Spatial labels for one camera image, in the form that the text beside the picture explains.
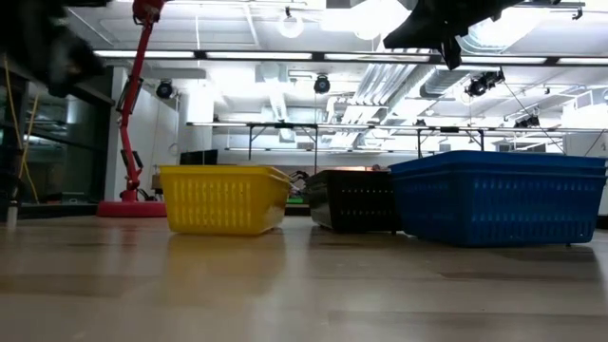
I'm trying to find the long ceiling light strip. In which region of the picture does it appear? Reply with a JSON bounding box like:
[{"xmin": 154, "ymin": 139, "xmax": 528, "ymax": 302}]
[
  {"xmin": 324, "ymin": 51, "xmax": 431, "ymax": 63},
  {"xmin": 556, "ymin": 56, "xmax": 608, "ymax": 67},
  {"xmin": 92, "ymin": 48, "xmax": 196, "ymax": 60},
  {"xmin": 459, "ymin": 55, "xmax": 547, "ymax": 66},
  {"xmin": 205, "ymin": 50, "xmax": 314, "ymax": 61}
]

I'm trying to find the black monitor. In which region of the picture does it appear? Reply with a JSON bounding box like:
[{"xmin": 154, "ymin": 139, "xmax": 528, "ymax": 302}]
[{"xmin": 179, "ymin": 148, "xmax": 219, "ymax": 167}]

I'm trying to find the black-legged table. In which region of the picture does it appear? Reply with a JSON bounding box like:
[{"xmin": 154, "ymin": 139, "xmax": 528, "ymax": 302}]
[
  {"xmin": 416, "ymin": 126, "xmax": 485, "ymax": 159},
  {"xmin": 246, "ymin": 121, "xmax": 320, "ymax": 176}
]

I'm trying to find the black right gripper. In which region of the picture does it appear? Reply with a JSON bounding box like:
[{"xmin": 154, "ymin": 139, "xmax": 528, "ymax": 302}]
[{"xmin": 383, "ymin": 0, "xmax": 523, "ymax": 71}]

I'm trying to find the yellow plastic basket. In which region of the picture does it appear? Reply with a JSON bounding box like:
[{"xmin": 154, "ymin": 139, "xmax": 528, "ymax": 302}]
[
  {"xmin": 163, "ymin": 176, "xmax": 289, "ymax": 238},
  {"xmin": 158, "ymin": 163, "xmax": 292, "ymax": 181}
]

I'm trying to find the yellow cable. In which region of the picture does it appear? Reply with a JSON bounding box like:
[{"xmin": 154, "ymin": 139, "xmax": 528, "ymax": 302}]
[{"xmin": 3, "ymin": 55, "xmax": 40, "ymax": 204}]

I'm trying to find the blue plastic basket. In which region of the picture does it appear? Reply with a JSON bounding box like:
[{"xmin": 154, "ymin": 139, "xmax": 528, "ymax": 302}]
[
  {"xmin": 387, "ymin": 149, "xmax": 608, "ymax": 168},
  {"xmin": 389, "ymin": 164, "xmax": 608, "ymax": 249}
]

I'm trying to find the white round ceiling fixture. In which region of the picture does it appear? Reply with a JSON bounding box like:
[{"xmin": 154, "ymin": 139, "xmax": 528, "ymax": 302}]
[{"xmin": 277, "ymin": 7, "xmax": 305, "ymax": 40}]

